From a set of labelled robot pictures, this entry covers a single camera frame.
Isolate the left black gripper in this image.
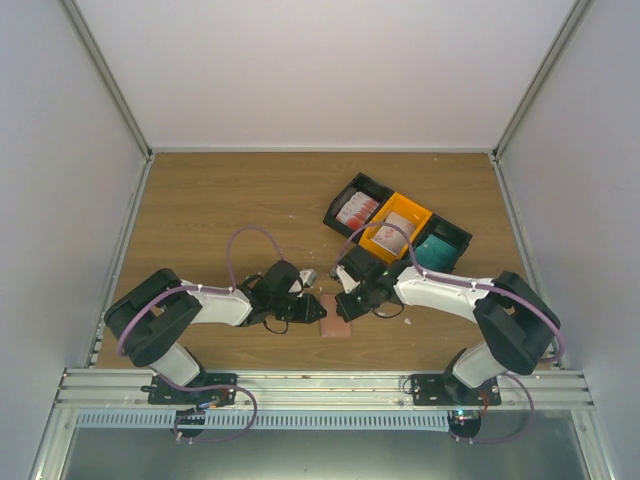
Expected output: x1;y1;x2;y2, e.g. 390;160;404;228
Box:
270;294;327;324

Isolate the pink clear card holder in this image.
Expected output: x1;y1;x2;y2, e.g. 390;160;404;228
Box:
319;294;352;338

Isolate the white red card orange bin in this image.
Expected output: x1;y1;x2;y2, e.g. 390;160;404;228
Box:
371;212;416;256

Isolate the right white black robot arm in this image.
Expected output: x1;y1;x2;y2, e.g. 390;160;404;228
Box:
331;247;564;405

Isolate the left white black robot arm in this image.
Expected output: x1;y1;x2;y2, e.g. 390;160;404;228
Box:
105;260;327;404

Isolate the white red cards far bin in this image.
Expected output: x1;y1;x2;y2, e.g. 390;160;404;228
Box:
336;191;379;230

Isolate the teal card stack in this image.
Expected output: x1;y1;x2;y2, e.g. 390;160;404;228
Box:
414;235;458;273

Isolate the black bin far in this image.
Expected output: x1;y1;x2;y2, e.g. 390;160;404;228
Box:
323;173;395;237

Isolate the black bin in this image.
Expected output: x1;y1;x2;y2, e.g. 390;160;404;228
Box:
400;214;473;273
323;173;395;237

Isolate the orange bin middle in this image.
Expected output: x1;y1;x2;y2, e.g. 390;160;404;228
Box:
358;193;433;264

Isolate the black bin near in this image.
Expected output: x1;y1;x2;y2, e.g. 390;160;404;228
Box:
400;214;473;273

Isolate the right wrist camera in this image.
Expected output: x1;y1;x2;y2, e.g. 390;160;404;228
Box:
335;266;360;294

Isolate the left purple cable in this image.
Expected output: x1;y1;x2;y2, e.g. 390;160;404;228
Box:
115;226;284;357

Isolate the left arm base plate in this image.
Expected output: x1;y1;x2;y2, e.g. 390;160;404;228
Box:
140;372;238;406

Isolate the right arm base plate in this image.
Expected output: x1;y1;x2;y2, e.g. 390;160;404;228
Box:
401;373;502;407

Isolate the aluminium mounting rail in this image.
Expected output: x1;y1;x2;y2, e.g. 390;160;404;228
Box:
54;369;595;410

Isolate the grey slotted cable duct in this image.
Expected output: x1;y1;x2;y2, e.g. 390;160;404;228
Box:
76;409;449;432

